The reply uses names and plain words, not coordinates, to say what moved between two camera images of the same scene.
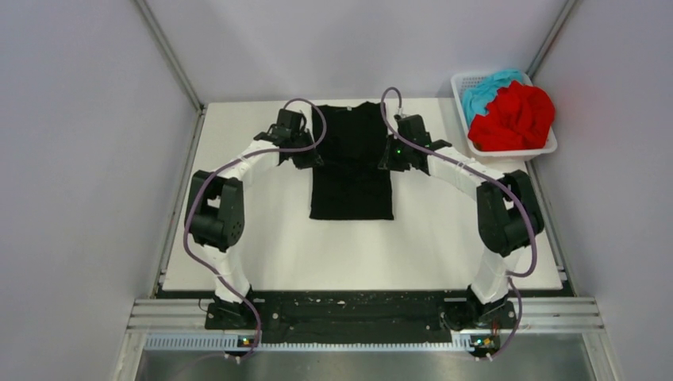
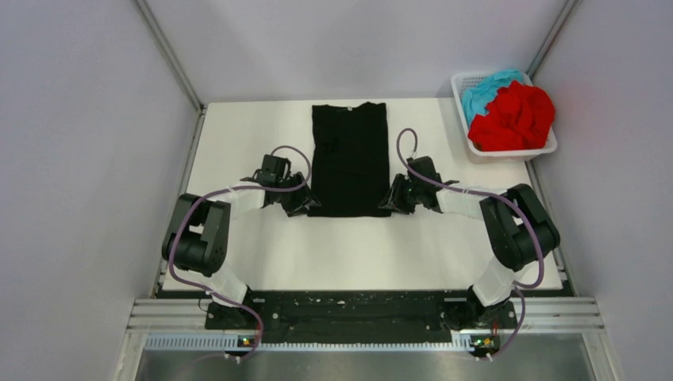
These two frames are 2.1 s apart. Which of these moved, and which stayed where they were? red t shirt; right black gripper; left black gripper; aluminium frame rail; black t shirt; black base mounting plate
Moved: right black gripper; left black gripper
Stayed: black t shirt; red t shirt; black base mounting plate; aluminium frame rail
